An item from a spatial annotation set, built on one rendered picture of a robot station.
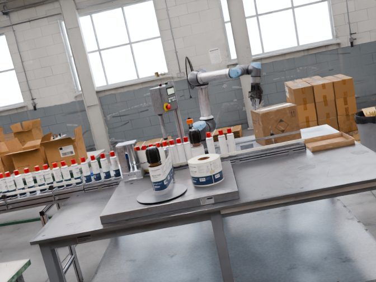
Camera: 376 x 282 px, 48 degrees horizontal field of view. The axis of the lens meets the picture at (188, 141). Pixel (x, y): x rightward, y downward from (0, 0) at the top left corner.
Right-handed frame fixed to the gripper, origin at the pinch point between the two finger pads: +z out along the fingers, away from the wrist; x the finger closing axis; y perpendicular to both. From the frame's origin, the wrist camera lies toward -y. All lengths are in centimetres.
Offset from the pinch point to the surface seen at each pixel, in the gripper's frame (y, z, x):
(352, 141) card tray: 3, 19, 72
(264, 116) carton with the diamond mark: 2.5, 4.9, 8.4
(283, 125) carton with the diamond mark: -6.8, 12.6, 20.2
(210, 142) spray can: 39.9, 21.6, -18.8
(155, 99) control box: 56, -9, -55
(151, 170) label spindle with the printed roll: 111, 27, -21
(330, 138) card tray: -16, 21, 54
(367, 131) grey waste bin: -188, 41, 59
